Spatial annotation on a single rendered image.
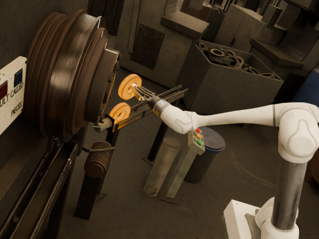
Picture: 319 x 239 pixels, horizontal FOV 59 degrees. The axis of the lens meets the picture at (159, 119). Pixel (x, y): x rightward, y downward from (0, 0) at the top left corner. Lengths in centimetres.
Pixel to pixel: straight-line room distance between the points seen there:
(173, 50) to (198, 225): 225
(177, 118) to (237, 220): 72
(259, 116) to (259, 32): 350
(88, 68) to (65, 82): 9
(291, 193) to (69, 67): 100
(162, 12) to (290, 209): 284
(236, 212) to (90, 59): 127
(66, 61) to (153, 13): 289
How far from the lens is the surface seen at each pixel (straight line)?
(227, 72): 321
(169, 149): 192
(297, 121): 117
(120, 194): 219
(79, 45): 88
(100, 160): 161
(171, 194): 229
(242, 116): 135
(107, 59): 96
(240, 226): 176
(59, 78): 86
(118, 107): 163
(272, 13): 479
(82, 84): 90
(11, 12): 78
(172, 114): 140
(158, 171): 206
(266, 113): 133
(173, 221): 219
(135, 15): 375
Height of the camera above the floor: 162
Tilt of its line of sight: 31 degrees down
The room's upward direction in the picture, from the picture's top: 22 degrees clockwise
